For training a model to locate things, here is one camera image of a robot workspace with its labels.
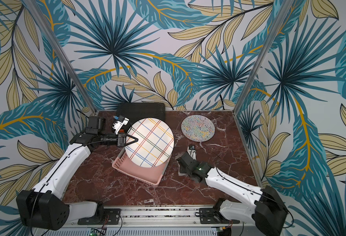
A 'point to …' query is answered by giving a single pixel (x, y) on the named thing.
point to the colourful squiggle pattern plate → (198, 128)
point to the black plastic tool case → (135, 111)
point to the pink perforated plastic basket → (152, 175)
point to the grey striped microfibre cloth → (181, 174)
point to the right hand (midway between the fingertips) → (185, 163)
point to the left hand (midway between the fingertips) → (135, 141)
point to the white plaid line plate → (155, 143)
